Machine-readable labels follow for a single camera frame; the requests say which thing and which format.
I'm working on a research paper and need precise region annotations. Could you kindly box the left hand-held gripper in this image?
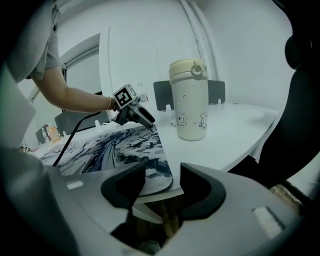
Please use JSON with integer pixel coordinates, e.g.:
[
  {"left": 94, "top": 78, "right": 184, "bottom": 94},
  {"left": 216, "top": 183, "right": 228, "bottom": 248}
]
[{"left": 111, "top": 83, "right": 156, "bottom": 130}]

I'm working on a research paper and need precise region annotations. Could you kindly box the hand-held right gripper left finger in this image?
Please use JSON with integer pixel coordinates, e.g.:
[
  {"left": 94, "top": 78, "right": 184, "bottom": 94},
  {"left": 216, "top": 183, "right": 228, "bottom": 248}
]
[{"left": 53, "top": 161, "right": 147, "bottom": 256}]

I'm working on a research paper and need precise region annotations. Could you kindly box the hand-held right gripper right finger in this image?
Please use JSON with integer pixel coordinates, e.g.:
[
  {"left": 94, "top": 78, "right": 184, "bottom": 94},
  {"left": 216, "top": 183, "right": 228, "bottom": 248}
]
[{"left": 154, "top": 162, "right": 305, "bottom": 256}]

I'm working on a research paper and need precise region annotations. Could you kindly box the anime print desk mat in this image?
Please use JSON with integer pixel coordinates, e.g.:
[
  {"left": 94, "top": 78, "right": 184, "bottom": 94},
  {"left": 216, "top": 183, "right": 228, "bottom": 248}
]
[{"left": 39, "top": 124, "right": 174, "bottom": 196}]

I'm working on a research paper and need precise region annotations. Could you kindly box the person's left forearm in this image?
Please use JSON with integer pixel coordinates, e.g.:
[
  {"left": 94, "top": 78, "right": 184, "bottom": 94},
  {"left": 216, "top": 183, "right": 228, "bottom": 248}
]
[{"left": 32, "top": 67, "right": 117, "bottom": 113}]

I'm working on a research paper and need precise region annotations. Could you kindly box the cream thermos cup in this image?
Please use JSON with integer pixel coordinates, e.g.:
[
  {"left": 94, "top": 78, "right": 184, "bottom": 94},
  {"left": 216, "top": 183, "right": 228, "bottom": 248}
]
[{"left": 168, "top": 58, "right": 209, "bottom": 142}]

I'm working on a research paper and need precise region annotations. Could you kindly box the large orange drink bottle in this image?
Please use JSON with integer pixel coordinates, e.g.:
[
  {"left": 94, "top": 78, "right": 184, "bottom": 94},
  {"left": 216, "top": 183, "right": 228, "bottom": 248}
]
[{"left": 48, "top": 124, "right": 61, "bottom": 143}]

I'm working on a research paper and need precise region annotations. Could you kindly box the red label water bottle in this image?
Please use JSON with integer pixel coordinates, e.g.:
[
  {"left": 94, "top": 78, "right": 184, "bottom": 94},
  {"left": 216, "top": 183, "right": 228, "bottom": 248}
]
[{"left": 41, "top": 126, "right": 51, "bottom": 145}]

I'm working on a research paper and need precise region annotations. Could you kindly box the black office chair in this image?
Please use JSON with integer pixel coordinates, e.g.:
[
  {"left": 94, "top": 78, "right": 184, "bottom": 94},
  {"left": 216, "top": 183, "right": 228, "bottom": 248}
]
[{"left": 226, "top": 32, "right": 320, "bottom": 191}]

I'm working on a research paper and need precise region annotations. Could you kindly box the person's grey shirt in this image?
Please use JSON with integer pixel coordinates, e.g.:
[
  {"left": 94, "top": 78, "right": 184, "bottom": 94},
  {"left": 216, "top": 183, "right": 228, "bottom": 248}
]
[{"left": 4, "top": 0, "right": 62, "bottom": 83}]

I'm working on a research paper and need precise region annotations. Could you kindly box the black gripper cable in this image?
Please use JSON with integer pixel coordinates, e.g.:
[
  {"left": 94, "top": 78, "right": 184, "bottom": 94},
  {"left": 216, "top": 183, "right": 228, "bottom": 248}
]
[{"left": 52, "top": 111, "right": 108, "bottom": 167}]

